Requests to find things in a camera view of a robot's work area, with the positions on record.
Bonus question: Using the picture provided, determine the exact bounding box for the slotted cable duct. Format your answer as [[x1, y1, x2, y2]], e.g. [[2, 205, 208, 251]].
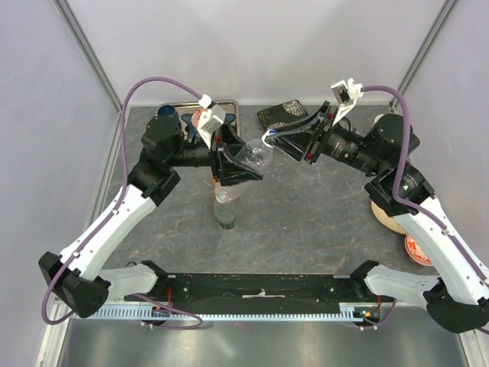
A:
[[88, 302, 380, 323]]

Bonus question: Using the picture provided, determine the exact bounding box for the black floral rectangular plate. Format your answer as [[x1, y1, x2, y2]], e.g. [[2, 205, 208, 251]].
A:
[[257, 99, 309, 130]]

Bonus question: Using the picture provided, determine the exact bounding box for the left aluminium frame post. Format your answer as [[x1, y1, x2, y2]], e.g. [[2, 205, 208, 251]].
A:
[[51, 0, 127, 114]]

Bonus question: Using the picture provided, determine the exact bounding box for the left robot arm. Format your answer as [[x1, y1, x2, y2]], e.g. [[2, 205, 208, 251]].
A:
[[38, 115, 264, 318]]

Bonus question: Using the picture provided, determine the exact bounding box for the blue star-shaped dish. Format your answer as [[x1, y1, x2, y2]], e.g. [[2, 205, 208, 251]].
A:
[[180, 112, 240, 140]]

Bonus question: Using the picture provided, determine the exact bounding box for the clear Pocari Sweat bottle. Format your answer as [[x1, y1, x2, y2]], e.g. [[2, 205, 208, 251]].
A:
[[216, 138, 274, 199]]

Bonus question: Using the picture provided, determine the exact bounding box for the orange juice bottle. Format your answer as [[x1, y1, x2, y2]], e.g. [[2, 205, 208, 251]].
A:
[[211, 176, 218, 201]]

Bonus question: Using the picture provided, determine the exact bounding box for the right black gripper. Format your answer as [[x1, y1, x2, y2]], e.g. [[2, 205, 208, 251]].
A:
[[267, 100, 384, 177]]

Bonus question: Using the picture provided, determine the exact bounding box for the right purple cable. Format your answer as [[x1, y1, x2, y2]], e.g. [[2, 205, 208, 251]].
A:
[[361, 84, 489, 333]]

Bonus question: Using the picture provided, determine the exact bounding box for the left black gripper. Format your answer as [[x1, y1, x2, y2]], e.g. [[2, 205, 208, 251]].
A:
[[168, 120, 264, 187]]

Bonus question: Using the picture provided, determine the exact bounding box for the beige bird plate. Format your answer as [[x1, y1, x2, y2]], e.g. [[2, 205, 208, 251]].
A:
[[371, 201, 407, 235]]

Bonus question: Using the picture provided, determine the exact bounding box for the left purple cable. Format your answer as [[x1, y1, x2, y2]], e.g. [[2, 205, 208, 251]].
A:
[[40, 76, 209, 330]]

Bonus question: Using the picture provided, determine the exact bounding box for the pink mug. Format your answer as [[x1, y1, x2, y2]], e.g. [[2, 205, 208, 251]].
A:
[[374, 114, 386, 124]]

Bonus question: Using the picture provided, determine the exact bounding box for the blue white bottle cap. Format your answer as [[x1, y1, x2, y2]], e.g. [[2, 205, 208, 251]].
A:
[[261, 129, 277, 148]]

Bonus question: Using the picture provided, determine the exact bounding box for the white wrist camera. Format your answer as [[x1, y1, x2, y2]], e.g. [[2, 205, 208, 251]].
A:
[[197, 94, 226, 148], [331, 78, 364, 125]]

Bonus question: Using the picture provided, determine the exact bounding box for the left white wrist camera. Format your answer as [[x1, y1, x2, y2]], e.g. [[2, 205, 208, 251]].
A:
[[197, 94, 226, 148]]

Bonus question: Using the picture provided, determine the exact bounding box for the aluminium frame post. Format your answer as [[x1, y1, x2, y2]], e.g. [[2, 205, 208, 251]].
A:
[[51, 0, 127, 114], [397, 0, 458, 96]]

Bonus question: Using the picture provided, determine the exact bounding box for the right aluminium frame post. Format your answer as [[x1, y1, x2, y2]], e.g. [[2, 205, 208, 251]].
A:
[[397, 0, 458, 96]]

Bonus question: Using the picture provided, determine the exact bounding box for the metal tray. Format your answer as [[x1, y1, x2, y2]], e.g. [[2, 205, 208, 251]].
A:
[[162, 99, 241, 141]]

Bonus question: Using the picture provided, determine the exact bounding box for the green label water bottle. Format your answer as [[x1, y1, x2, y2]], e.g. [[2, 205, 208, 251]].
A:
[[213, 189, 238, 229]]

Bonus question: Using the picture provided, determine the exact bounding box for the orange patterned bowl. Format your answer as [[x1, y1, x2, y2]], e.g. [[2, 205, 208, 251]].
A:
[[191, 109, 209, 128]]

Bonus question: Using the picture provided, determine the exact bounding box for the purple cable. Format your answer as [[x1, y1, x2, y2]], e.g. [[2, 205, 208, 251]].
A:
[[361, 84, 489, 333], [40, 76, 209, 330]]

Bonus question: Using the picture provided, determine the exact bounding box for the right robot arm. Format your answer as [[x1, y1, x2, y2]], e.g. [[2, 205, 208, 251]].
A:
[[267, 102, 488, 333]]

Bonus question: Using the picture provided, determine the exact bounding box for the red white patterned bowl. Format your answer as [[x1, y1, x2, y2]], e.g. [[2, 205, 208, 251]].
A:
[[404, 235, 433, 267]]

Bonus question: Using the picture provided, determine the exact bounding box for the blue mug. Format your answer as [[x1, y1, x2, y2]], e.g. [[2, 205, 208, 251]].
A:
[[157, 105, 180, 123]]

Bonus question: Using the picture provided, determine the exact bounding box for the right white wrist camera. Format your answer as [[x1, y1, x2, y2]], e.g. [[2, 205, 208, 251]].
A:
[[331, 78, 364, 125]]

